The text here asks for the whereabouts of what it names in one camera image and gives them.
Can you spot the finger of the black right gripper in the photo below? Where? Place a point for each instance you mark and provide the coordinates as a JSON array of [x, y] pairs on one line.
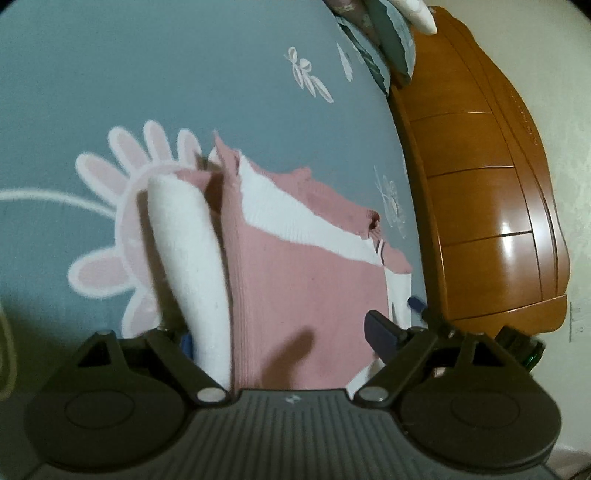
[[417, 305]]

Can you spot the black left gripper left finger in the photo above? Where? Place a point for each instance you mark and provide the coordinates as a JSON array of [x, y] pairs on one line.
[[116, 403]]

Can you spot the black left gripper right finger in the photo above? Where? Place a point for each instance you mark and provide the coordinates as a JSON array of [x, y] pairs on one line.
[[484, 420]]

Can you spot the pink and white knit sweater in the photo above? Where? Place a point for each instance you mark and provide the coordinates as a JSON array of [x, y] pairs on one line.
[[274, 273]]

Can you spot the wooden headboard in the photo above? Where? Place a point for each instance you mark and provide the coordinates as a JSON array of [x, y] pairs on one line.
[[492, 247]]

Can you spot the blue lower pillow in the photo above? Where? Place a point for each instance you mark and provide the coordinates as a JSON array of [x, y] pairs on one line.
[[369, 53]]

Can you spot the blue pillow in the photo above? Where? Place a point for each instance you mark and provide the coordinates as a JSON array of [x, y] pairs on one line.
[[369, 53], [396, 39]]

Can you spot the blue upper pillow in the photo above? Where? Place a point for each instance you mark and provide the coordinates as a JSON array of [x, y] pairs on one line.
[[396, 39]]

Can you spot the pink floral folded quilt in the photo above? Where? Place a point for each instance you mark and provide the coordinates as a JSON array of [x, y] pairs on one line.
[[418, 14]]

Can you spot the mauve floral folded quilt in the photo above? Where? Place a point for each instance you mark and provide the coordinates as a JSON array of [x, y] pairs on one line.
[[353, 10]]

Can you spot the blue floral bed sheet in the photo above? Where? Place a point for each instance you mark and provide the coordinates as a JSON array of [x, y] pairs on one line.
[[98, 96]]

